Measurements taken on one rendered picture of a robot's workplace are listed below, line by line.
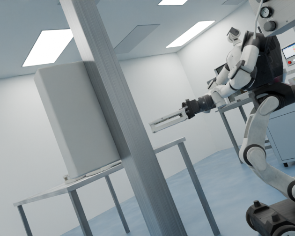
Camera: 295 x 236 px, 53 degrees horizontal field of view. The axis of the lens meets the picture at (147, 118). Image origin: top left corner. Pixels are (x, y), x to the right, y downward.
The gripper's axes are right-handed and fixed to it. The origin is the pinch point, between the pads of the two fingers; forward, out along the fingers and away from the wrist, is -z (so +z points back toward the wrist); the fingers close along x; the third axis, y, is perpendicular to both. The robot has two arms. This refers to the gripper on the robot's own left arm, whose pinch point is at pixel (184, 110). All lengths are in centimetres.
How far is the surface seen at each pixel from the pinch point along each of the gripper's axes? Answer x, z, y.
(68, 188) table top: 21, -81, -25
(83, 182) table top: 21, -74, -17
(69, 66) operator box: -12, -15, -128
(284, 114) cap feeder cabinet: 37, 98, 176
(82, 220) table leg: 42, -81, -22
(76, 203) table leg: 31, -81, -22
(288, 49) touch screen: -35, 135, 193
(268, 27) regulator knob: -11, 40, -90
